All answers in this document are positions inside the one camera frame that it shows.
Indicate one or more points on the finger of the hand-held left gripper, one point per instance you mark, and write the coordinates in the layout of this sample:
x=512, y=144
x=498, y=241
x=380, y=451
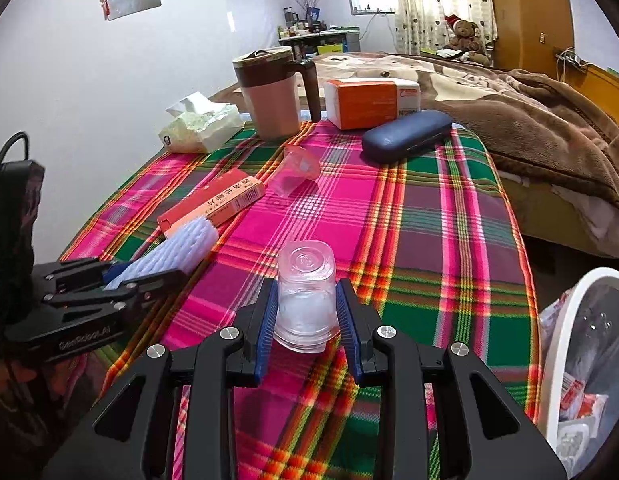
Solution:
x=139, y=290
x=74, y=272

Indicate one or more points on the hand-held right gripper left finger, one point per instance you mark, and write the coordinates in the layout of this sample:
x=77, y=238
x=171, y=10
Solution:
x=267, y=320

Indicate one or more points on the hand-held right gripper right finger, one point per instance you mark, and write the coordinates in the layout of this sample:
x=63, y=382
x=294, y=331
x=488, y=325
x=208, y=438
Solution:
x=349, y=325

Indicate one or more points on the clear plastic cup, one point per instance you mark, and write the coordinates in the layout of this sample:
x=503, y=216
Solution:
x=297, y=170
x=304, y=305

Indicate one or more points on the white foam fruit net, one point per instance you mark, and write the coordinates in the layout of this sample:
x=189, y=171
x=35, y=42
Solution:
x=179, y=247

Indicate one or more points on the white trash bin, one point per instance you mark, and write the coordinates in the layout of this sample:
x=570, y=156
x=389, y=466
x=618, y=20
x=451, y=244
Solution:
x=554, y=360

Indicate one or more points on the pink green plaid tablecloth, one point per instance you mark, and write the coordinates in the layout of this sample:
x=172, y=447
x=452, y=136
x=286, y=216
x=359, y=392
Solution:
x=414, y=260

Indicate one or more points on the red cardboard box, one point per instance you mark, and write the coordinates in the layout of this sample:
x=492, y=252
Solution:
x=214, y=200

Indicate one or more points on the tipped clear plastic cup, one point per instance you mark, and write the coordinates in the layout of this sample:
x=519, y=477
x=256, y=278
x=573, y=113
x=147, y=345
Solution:
x=297, y=170

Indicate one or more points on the soft tissue pack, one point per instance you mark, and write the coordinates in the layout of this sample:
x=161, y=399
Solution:
x=204, y=130

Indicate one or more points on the blue glasses case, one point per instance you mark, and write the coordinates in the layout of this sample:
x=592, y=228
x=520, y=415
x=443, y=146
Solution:
x=404, y=135

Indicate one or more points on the large brown-white mug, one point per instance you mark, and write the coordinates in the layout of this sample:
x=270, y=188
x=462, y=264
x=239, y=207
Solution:
x=269, y=100

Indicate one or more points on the orange and white box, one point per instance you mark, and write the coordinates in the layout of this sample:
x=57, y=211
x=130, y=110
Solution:
x=364, y=105

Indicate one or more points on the red white packet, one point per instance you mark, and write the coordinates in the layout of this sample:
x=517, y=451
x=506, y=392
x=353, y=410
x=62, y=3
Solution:
x=582, y=397

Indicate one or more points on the brown fleece blanket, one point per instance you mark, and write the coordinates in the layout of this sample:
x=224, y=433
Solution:
x=539, y=120

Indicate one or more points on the cluttered desk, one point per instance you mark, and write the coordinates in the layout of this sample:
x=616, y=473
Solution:
x=329, y=40

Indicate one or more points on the brown teddy bear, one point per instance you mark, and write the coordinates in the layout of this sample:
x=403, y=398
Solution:
x=464, y=35

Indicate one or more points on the patterned curtain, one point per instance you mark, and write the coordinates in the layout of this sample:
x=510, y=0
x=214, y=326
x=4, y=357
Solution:
x=429, y=0

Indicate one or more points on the wooden bed headboard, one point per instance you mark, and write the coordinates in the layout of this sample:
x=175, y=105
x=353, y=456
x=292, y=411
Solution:
x=604, y=85

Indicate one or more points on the wooden wardrobe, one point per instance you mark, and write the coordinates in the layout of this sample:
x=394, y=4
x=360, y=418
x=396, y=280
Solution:
x=529, y=5

